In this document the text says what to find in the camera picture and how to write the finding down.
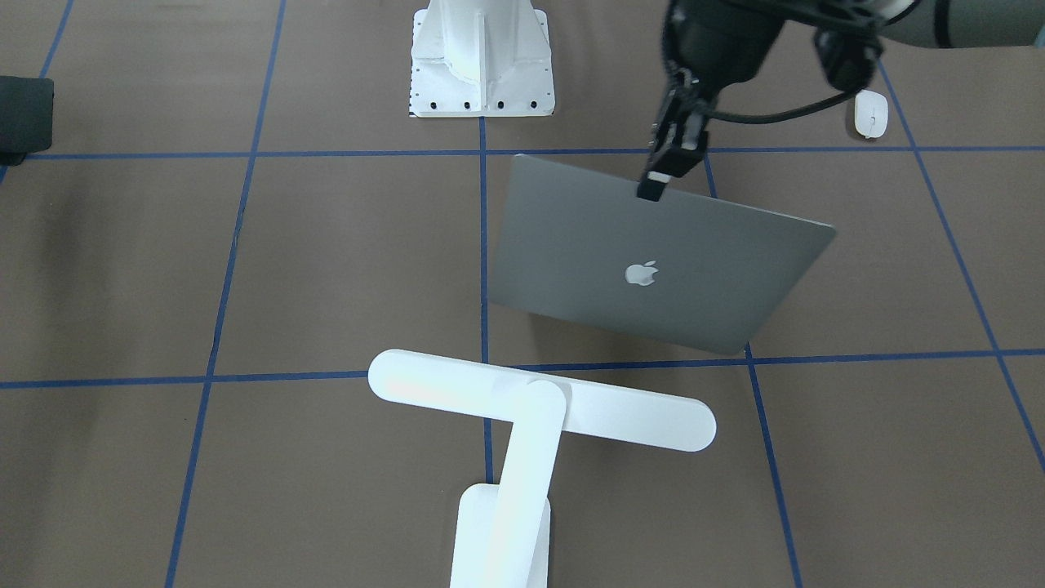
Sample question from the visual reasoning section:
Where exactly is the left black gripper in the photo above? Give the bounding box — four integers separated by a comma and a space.
637, 1, 785, 202

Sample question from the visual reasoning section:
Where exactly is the black mouse pad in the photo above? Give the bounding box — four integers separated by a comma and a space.
1, 77, 55, 167

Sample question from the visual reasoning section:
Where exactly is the white computer mouse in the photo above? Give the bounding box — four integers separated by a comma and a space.
852, 89, 891, 140

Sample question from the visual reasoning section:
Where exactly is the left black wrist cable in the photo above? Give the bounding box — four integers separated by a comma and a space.
661, 16, 866, 127

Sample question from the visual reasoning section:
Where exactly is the grey laptop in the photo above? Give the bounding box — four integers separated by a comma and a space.
488, 155, 837, 354

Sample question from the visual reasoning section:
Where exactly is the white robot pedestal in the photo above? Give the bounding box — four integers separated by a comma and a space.
408, 1, 556, 118

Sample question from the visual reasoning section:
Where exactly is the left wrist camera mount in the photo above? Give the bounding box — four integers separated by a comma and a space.
813, 29, 883, 92

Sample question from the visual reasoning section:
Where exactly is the white desk lamp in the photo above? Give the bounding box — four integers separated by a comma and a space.
368, 349, 717, 587

